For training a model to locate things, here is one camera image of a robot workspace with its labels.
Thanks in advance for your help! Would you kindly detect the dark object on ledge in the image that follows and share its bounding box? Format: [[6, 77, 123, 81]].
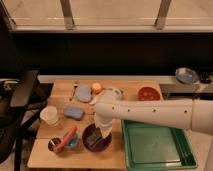
[[200, 72, 212, 84]]

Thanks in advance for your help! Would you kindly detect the purple plastic bowl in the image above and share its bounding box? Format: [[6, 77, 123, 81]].
[[82, 124, 112, 152]]

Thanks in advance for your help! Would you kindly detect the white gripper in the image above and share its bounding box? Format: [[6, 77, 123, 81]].
[[94, 114, 113, 138]]

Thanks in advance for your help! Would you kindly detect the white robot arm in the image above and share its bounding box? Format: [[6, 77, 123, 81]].
[[94, 87, 213, 137]]

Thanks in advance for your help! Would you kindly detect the silver metal plate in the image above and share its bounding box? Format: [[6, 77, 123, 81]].
[[175, 67, 199, 84]]

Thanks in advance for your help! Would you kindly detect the red orange bowl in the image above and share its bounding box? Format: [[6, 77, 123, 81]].
[[138, 87, 160, 101]]

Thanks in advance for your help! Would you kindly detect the small blue bowl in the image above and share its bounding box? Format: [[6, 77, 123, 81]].
[[67, 134, 79, 149]]

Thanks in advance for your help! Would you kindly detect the orange carrot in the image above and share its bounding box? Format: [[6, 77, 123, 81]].
[[53, 126, 77, 152]]

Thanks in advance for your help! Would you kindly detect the green plastic tray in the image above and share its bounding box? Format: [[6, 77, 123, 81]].
[[122, 120, 198, 171]]

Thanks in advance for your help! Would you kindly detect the dark brown eraser block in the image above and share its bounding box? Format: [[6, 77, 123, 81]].
[[87, 128, 102, 147]]

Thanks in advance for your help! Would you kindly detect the white plastic cup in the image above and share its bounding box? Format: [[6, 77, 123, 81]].
[[40, 106, 59, 125]]

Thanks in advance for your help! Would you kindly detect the black office chair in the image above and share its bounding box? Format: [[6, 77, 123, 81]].
[[0, 70, 47, 171]]

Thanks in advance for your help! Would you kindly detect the blue sponge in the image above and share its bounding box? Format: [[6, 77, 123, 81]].
[[64, 106, 84, 120]]

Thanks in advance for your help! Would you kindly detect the orange round fruit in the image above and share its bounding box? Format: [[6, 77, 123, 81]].
[[92, 82, 103, 94]]

